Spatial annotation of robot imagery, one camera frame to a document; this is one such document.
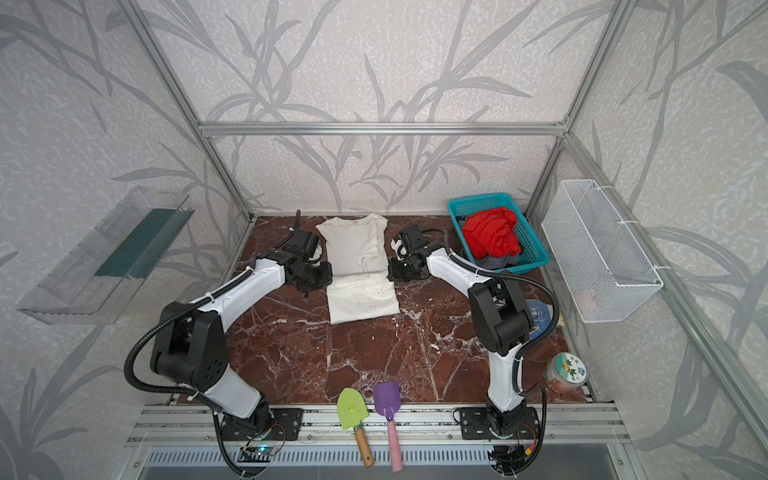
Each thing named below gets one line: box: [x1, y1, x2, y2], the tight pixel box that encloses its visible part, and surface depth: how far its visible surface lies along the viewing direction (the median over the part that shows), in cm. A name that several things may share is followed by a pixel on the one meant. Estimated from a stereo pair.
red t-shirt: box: [462, 208, 521, 259], surface depth 104 cm
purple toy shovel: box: [373, 382, 403, 473], surface depth 77 cm
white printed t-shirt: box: [316, 214, 401, 325], surface depth 97 cm
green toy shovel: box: [337, 388, 374, 468], surface depth 77 cm
